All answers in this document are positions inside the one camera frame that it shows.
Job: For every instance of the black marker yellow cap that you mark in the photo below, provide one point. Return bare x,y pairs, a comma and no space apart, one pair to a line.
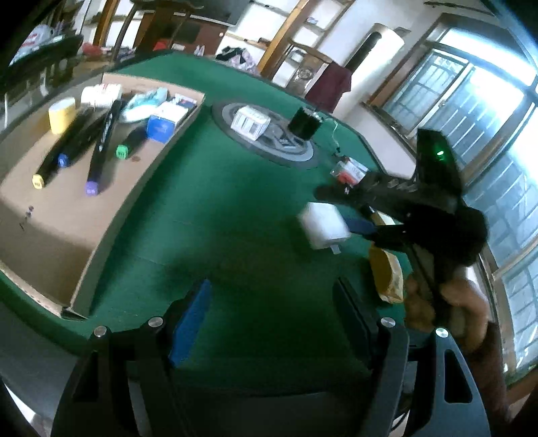
51,161

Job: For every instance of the yellow tape roll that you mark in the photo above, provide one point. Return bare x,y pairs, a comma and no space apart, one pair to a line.
61,114

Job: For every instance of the black marker blue cap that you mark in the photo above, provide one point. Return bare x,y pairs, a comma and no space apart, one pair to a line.
85,138

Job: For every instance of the red white small box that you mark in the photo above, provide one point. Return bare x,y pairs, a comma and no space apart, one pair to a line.
349,171

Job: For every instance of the blue white small carton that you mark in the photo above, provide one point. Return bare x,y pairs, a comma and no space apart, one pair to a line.
164,121

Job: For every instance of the black marker green cap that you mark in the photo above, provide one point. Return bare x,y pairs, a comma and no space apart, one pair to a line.
131,142

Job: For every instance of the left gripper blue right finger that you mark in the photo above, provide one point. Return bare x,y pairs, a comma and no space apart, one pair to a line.
358,319

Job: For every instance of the pile of clothes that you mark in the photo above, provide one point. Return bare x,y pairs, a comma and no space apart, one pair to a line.
238,58

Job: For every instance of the black cylindrical motor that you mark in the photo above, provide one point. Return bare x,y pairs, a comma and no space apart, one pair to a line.
305,123

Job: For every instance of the dark red hanging cloth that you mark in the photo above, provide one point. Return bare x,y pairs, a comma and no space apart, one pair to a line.
334,82

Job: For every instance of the black marker purple cap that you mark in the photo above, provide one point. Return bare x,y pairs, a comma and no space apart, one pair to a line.
99,154

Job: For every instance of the wooden chair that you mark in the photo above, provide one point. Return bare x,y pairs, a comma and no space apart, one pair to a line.
299,67

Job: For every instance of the black glass side table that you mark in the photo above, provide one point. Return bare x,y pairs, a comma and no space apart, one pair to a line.
38,60

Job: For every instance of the person right hand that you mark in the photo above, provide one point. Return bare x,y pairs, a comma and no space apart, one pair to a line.
469,311

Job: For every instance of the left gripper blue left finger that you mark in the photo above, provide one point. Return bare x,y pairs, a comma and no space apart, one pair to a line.
189,324

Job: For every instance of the white medicine bottle red label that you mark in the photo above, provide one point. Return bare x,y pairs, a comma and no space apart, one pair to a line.
101,95

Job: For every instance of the round grey table centre panel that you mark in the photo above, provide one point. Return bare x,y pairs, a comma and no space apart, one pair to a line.
277,144

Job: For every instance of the yellow brown paper packet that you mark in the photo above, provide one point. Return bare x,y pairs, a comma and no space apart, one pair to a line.
387,274

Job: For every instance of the white power adapter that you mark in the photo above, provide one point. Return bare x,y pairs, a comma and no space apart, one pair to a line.
323,225

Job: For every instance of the teal tissue pack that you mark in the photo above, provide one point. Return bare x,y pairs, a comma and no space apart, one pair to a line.
143,105

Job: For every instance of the white standing air conditioner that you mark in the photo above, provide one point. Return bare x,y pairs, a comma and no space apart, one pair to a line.
374,53

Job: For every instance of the white plastic bag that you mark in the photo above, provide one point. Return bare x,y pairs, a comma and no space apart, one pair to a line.
39,35

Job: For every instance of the brown cardboard box tray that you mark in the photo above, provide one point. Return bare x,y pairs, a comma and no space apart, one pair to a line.
55,241

